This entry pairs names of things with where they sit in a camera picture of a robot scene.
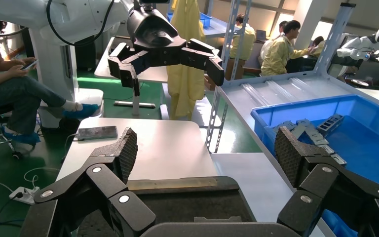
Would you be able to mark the hanging yellow coat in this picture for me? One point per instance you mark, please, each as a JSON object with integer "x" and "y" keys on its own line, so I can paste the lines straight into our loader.
{"x": 186, "y": 88}

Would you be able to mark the black-haired person in yellow coat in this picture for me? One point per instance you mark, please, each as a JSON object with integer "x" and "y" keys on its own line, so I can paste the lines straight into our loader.
{"x": 279, "y": 55}

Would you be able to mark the white desk with metal leg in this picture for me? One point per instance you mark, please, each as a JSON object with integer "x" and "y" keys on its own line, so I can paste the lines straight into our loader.
{"x": 150, "y": 77}

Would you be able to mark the seated person in jeans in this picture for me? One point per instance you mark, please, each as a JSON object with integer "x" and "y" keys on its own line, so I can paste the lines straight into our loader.
{"x": 13, "y": 95}

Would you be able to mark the grey laptop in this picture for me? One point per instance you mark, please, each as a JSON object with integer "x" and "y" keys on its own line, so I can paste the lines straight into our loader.
{"x": 261, "y": 35}

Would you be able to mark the large blue plastic bin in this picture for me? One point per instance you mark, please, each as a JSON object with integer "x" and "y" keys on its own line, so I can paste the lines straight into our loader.
{"x": 366, "y": 147}

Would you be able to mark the person in beige top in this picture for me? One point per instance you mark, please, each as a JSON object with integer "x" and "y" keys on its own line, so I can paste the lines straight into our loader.
{"x": 282, "y": 26}

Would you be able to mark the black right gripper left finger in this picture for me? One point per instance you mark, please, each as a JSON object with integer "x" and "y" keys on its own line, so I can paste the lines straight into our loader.
{"x": 124, "y": 153}

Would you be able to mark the dark slotted metal part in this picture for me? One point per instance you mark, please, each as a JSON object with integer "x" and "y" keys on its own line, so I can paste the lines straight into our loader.
{"x": 331, "y": 123}

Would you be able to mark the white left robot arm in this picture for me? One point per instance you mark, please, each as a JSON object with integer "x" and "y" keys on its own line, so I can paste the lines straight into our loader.
{"x": 13, "y": 13}

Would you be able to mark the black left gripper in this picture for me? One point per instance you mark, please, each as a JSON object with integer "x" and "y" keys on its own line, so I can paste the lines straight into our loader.
{"x": 153, "y": 36}

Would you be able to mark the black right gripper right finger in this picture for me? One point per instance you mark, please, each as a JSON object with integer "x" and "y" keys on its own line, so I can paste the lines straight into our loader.
{"x": 291, "y": 153}

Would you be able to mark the white humanoid robot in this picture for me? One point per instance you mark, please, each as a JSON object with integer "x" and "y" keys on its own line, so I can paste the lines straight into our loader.
{"x": 356, "y": 45}

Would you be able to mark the brown cardboard box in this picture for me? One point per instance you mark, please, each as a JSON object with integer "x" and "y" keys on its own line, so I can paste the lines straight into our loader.
{"x": 237, "y": 70}

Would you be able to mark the small blue storage bin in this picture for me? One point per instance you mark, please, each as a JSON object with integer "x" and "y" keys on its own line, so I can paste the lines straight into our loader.
{"x": 206, "y": 19}

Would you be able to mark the white power strip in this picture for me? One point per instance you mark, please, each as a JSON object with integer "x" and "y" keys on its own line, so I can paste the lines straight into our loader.
{"x": 26, "y": 195}

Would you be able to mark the smartphone in person's hands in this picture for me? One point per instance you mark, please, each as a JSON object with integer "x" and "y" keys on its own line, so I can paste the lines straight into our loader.
{"x": 30, "y": 64}

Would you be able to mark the black foam container tray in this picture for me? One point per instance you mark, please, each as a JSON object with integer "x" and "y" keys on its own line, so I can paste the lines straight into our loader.
{"x": 183, "y": 202}

